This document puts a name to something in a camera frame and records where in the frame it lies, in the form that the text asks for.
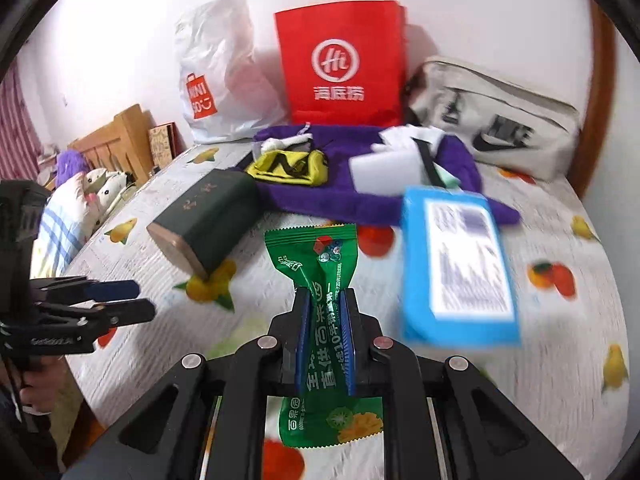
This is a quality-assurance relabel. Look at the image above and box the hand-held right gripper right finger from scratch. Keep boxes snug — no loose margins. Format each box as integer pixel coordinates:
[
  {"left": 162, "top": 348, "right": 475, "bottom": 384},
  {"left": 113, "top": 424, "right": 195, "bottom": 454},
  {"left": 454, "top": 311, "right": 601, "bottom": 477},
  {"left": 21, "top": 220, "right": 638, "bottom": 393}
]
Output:
[{"left": 340, "top": 287, "right": 586, "bottom": 480}]

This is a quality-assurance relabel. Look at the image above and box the illustrated book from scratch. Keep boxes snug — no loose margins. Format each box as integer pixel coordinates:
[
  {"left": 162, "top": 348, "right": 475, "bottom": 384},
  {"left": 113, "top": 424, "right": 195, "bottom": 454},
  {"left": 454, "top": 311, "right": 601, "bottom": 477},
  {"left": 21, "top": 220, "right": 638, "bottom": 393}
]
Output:
[{"left": 147, "top": 122, "right": 178, "bottom": 171}]

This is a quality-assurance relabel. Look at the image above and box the wooden headboard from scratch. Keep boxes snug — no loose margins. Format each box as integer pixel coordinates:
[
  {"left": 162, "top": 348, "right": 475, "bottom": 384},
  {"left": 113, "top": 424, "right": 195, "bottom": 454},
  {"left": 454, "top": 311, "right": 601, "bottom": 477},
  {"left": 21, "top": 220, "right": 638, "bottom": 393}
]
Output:
[{"left": 67, "top": 104, "right": 156, "bottom": 186}]

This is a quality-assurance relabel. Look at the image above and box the white spotted pillow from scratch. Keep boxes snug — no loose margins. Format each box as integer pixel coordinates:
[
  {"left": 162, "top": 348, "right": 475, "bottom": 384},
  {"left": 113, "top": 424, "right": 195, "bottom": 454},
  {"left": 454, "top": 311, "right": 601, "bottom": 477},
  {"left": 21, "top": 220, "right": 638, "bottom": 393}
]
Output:
[{"left": 82, "top": 169, "right": 136, "bottom": 231}]

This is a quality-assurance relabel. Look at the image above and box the white plush cloth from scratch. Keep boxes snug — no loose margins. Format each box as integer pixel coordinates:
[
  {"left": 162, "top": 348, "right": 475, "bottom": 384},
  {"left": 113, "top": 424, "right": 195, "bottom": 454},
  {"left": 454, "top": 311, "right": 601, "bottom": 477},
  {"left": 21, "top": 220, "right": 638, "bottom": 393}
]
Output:
[{"left": 372, "top": 125, "right": 448, "bottom": 158}]

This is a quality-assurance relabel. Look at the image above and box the wooden door frame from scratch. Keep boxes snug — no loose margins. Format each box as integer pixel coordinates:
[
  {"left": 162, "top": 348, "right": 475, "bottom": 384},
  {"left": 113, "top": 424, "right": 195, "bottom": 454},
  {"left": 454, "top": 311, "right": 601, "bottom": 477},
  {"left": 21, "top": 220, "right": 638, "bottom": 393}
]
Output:
[{"left": 567, "top": 0, "right": 618, "bottom": 201}]

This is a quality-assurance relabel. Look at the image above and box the blue striped pillow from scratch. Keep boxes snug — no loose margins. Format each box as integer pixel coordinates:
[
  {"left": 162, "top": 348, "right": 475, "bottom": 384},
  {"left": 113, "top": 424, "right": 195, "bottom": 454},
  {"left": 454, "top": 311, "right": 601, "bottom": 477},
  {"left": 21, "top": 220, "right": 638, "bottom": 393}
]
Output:
[{"left": 30, "top": 175, "right": 88, "bottom": 281}]

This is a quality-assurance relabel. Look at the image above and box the purple plush toy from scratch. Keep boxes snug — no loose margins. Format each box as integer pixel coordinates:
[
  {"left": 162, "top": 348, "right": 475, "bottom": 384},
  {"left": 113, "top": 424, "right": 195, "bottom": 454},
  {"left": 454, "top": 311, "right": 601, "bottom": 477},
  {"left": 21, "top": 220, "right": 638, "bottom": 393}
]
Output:
[{"left": 55, "top": 150, "right": 88, "bottom": 186}]

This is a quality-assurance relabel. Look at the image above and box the person's left hand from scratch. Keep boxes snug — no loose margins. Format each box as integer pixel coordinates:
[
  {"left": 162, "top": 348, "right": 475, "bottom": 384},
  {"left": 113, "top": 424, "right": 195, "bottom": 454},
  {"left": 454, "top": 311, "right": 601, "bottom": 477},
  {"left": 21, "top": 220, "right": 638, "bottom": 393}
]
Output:
[{"left": 17, "top": 355, "right": 76, "bottom": 416}]

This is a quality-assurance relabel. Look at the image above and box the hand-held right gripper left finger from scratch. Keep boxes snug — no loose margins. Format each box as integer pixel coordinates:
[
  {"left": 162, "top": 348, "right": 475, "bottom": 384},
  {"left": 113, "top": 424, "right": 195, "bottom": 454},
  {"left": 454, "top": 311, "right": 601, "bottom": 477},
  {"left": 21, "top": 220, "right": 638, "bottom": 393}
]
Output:
[{"left": 62, "top": 287, "right": 311, "bottom": 480}]

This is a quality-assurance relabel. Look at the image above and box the person's left forearm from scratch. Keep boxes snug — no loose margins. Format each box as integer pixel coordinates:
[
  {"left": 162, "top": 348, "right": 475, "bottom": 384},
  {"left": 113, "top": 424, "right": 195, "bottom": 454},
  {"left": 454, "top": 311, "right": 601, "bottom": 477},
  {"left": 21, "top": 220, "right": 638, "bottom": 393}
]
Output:
[{"left": 0, "top": 390, "right": 61, "bottom": 480}]

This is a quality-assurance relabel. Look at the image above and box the white plastic shopping bag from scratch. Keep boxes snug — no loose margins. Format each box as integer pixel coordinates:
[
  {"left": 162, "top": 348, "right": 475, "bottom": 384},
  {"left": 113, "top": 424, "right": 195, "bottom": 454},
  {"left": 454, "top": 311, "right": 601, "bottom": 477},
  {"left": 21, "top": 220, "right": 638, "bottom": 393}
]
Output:
[{"left": 174, "top": 0, "right": 288, "bottom": 145}]

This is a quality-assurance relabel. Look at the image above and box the dark green box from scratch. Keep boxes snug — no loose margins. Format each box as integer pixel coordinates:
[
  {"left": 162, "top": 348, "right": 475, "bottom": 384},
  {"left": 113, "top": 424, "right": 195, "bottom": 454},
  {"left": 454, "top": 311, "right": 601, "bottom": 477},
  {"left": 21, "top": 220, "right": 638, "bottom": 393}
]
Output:
[{"left": 146, "top": 169, "right": 261, "bottom": 278}]

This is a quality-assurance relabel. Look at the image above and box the yellow and black pouch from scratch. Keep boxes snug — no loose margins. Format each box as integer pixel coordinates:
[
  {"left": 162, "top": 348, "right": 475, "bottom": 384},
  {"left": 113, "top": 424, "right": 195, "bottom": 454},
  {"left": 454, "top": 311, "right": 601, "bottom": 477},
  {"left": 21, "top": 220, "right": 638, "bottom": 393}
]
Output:
[{"left": 245, "top": 147, "right": 331, "bottom": 188}]

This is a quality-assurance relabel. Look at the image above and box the blue tissue packet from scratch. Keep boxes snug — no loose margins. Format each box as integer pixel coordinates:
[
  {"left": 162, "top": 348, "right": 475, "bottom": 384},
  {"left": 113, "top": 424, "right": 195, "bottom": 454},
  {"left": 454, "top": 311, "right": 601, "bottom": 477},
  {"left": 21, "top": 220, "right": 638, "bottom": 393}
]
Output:
[{"left": 400, "top": 185, "right": 522, "bottom": 348}]

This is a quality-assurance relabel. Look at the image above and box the sheer white drawstring pouch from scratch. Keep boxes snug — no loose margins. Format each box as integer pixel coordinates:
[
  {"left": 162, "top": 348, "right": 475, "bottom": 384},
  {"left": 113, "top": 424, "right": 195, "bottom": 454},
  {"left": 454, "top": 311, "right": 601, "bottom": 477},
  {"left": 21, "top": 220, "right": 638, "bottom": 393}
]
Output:
[{"left": 252, "top": 132, "right": 313, "bottom": 161}]

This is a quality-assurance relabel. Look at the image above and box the purple towel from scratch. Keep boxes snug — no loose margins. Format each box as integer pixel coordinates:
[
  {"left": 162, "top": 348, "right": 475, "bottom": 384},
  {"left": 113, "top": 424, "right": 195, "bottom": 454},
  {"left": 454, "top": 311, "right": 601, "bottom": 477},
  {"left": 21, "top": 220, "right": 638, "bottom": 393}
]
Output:
[{"left": 235, "top": 124, "right": 521, "bottom": 226}]

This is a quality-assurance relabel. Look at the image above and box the beige canvas bag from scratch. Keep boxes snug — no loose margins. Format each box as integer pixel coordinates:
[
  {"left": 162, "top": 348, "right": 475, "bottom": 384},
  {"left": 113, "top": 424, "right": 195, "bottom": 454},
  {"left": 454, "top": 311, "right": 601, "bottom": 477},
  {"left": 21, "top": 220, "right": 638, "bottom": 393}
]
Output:
[{"left": 407, "top": 56, "right": 583, "bottom": 183}]

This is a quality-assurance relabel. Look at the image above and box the red paper bag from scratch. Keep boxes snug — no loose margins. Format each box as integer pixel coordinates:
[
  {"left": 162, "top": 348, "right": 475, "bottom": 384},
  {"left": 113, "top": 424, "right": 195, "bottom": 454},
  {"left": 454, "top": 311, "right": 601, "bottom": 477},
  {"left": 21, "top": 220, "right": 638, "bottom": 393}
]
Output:
[{"left": 273, "top": 0, "right": 408, "bottom": 128}]

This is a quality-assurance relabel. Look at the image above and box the fruit print bed sheet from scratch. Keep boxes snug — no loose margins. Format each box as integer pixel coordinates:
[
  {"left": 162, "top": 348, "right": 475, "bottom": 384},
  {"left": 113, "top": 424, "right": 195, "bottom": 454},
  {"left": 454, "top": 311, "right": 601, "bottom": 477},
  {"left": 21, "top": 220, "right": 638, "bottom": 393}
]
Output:
[{"left": 60, "top": 142, "right": 631, "bottom": 480}]

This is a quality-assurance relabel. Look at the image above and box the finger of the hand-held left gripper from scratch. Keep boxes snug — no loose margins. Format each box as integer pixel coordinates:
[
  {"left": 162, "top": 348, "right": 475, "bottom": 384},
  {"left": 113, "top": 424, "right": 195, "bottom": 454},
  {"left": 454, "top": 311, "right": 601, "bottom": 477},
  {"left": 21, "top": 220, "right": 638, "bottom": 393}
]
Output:
[
  {"left": 30, "top": 299, "right": 157, "bottom": 341},
  {"left": 30, "top": 276, "right": 141, "bottom": 306}
]

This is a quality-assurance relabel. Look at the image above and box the striped curtain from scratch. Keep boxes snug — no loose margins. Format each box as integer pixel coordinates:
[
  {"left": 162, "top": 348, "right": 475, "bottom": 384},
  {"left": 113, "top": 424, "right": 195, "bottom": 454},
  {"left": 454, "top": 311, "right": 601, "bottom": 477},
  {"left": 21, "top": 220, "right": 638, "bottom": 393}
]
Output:
[{"left": 0, "top": 57, "right": 43, "bottom": 183}]

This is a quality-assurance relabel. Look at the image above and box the green snack packet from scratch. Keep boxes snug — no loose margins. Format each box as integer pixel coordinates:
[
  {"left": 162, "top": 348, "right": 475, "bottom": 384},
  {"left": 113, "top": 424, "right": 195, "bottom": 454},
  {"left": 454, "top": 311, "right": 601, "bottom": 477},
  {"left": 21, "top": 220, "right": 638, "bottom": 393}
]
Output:
[{"left": 262, "top": 222, "right": 386, "bottom": 448}]

